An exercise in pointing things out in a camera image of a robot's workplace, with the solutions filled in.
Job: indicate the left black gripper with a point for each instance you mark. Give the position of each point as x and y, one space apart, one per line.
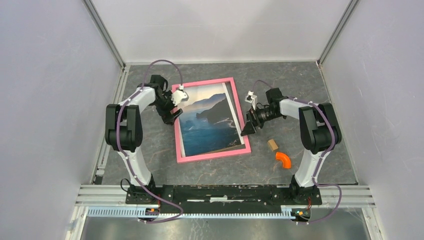
167 116

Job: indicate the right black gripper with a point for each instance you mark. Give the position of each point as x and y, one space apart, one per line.
249 128

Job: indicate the seascape photo print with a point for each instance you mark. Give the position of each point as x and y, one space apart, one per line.
209 122

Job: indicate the pink wooden photo frame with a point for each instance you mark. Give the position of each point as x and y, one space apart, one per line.
179 158

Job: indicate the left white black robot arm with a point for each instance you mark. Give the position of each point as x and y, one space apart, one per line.
124 128

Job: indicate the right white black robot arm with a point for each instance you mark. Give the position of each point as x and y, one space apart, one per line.
319 132

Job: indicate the small wooden block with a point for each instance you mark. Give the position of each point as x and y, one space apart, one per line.
272 145

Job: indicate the orange curved pipe piece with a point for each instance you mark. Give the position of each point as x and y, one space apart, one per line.
283 159

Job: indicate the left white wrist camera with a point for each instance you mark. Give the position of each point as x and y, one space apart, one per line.
179 95

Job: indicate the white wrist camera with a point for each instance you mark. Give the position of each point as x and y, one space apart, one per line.
251 98
179 95

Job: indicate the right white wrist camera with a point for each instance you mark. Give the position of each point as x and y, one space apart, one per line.
251 98

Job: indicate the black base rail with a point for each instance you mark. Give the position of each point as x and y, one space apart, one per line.
222 199

